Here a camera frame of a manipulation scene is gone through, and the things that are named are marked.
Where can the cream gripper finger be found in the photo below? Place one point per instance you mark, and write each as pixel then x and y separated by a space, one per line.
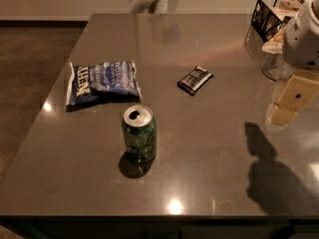
pixel 279 115
pixel 300 90

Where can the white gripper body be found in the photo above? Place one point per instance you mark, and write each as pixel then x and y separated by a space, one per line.
pixel 301 43

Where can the blue chip bag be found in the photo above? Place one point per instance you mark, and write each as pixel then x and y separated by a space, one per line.
pixel 97 83

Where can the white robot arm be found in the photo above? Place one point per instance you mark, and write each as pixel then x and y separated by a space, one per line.
pixel 278 89

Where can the green soda can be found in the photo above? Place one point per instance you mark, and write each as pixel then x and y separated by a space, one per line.
pixel 140 133

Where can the clear glass jar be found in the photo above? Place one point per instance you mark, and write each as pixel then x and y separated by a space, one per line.
pixel 275 68

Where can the black snack bar wrapper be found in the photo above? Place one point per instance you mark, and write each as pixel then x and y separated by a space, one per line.
pixel 194 80

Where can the black wire basket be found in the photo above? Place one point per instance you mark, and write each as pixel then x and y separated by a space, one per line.
pixel 269 16

